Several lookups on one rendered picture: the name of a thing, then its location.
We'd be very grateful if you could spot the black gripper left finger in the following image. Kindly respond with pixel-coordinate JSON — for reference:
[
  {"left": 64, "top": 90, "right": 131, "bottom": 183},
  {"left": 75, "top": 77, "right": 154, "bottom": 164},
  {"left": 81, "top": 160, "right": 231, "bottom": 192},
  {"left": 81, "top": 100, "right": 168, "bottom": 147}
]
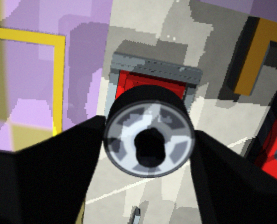
[{"left": 0, "top": 115, "right": 106, "bottom": 224}]

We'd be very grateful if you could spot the black wheel with grey hub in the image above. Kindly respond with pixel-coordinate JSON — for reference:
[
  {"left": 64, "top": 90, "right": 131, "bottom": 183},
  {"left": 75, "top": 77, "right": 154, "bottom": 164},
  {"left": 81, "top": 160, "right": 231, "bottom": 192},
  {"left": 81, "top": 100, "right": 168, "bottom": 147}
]
[{"left": 103, "top": 84, "right": 195, "bottom": 178}]

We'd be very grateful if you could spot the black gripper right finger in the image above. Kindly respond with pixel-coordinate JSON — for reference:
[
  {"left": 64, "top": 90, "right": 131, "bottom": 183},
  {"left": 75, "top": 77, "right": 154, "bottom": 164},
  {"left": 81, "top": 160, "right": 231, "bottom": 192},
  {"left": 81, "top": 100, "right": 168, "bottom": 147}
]
[{"left": 189, "top": 130, "right": 277, "bottom": 224}]

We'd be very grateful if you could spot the yellow tape line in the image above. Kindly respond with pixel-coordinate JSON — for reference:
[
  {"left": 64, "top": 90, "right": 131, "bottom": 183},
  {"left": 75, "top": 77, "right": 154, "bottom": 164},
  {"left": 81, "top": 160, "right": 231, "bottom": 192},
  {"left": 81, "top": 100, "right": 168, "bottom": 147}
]
[{"left": 0, "top": 28, "right": 65, "bottom": 136}]

